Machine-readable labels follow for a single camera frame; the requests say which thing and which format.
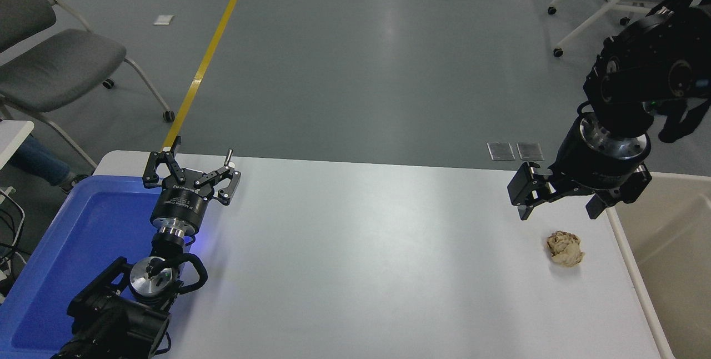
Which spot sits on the tan paper ball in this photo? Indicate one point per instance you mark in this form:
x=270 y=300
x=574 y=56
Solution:
x=565 y=249

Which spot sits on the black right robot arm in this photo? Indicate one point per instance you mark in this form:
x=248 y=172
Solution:
x=639 y=75

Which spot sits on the metal floor plate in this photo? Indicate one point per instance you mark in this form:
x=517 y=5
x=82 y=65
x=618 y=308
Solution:
x=530 y=151
x=501 y=151

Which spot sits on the grey padded chair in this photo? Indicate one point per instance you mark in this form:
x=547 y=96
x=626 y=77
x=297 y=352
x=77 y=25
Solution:
x=55 y=67

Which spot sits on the small white table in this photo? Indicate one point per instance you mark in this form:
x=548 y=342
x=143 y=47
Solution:
x=12 y=135

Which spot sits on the blue plastic tray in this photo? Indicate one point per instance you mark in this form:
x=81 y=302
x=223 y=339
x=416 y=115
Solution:
x=83 y=237

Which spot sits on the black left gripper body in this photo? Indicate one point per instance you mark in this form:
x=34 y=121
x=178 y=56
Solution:
x=180 y=203

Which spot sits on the large pale bin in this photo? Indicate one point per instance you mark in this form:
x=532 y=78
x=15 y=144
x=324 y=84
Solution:
x=666 y=259

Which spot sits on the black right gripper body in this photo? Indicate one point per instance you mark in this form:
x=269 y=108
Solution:
x=602 y=167

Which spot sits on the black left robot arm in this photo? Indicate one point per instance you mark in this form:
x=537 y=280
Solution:
x=119 y=320

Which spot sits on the person in blue trousers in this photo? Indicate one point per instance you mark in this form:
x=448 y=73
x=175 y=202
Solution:
x=39 y=161

